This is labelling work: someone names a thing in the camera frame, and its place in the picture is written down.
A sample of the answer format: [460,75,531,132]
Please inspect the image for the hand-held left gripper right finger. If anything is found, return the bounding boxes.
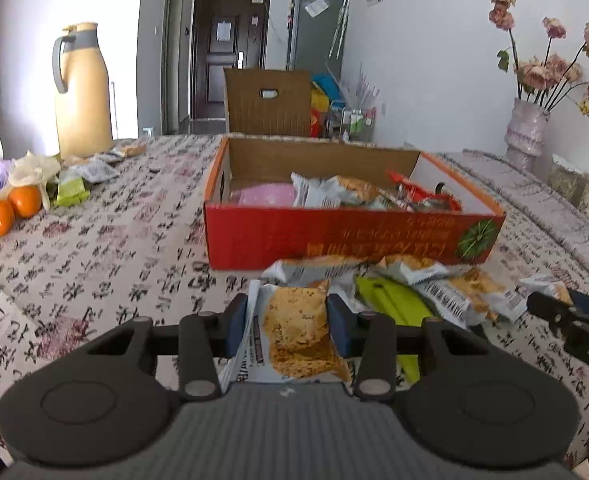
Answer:
[325,294,490,404]

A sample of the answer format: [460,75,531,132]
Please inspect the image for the crumpled white plastic bag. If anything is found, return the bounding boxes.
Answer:
[8,152,61,211]

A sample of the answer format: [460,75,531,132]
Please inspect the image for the small green packet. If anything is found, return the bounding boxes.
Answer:
[54,177,89,207]

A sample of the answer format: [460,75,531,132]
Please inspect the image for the dark brown entrance door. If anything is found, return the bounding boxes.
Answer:
[192,0,270,121]

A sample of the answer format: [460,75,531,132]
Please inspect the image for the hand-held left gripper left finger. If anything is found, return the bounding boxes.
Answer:
[87,291,249,402]

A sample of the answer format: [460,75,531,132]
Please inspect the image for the glass jar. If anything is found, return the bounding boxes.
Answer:
[547,155,589,206]

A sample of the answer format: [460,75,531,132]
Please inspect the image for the grey side door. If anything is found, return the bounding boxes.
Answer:
[162,0,185,136]

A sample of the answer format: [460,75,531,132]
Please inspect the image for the green snack packet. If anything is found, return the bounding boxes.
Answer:
[353,275,437,383]

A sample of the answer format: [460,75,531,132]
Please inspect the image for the trolley rack with bottles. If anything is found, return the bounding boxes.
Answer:
[327,105,377,143]

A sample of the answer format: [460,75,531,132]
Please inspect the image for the calligraphy print tablecloth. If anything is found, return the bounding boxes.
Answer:
[0,132,589,480]

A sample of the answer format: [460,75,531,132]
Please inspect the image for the yellow thermos jug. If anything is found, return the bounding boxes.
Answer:
[52,22,114,160]

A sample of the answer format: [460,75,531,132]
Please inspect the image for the blue and yellow bags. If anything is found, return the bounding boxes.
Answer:
[310,74,345,111]

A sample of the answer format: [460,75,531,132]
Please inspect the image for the grey refrigerator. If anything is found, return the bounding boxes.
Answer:
[287,0,347,78]

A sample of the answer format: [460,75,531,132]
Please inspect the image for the pile of white biscuit packets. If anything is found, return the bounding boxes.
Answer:
[262,254,574,328]

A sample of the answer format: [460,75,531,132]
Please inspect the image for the grey printed snack packet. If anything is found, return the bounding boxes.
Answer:
[77,156,121,184]

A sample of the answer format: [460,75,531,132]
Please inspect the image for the pink ribbed vase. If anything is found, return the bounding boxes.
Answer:
[504,97,551,166]

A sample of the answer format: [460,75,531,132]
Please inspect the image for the pink snack packet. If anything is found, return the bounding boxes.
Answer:
[232,183,297,207]

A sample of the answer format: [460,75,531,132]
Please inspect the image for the grey patterned cloth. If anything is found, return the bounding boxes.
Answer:
[437,149,589,281]

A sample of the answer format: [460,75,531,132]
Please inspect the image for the red cartoon snack packet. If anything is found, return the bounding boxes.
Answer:
[387,170,462,213]

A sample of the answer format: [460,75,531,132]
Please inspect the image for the orange cardboard box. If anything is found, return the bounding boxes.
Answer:
[203,135,506,271]

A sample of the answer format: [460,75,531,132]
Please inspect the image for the wooden chair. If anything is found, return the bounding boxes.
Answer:
[223,68,312,137]

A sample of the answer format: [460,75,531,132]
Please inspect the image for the dried pink roses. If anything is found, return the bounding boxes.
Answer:
[488,0,589,111]

